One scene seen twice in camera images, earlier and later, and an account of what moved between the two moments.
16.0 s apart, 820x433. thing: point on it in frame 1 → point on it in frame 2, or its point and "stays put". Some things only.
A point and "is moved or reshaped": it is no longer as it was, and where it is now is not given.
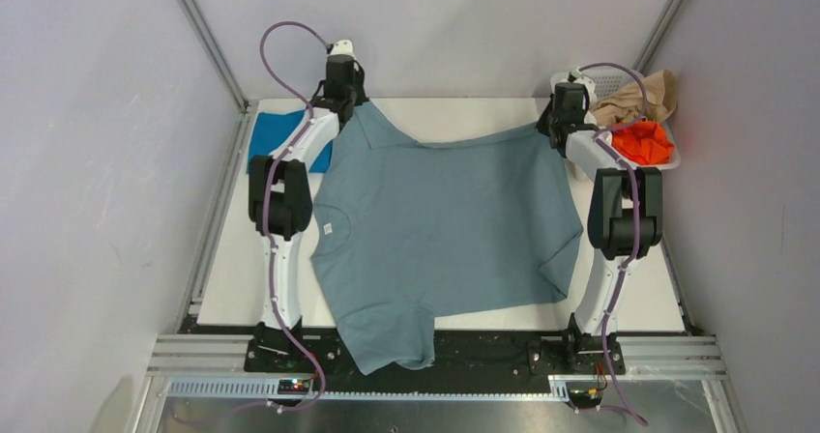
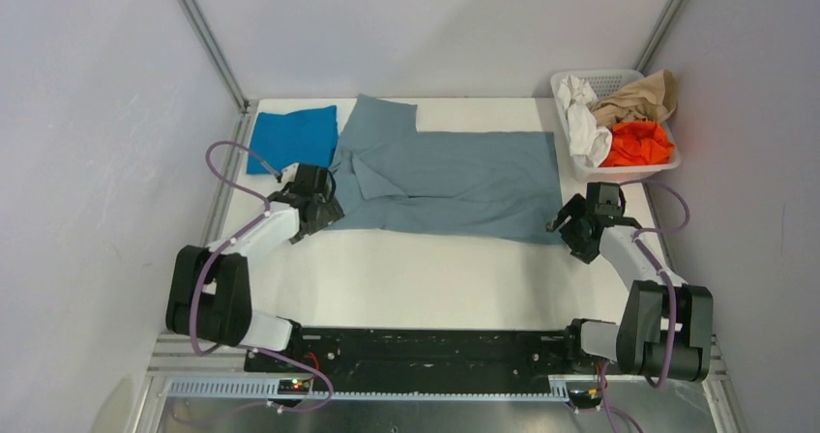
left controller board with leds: [293, 387] stays put
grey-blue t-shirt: [405, 231] is moved or reshaped
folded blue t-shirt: [269, 129] stays put
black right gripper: [542, 124] → [576, 208]
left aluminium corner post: [209, 40] stays put
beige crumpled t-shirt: [628, 104] stays put
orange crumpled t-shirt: [643, 142] stays put
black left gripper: [360, 97] → [329, 212]
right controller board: [585, 397] stays put
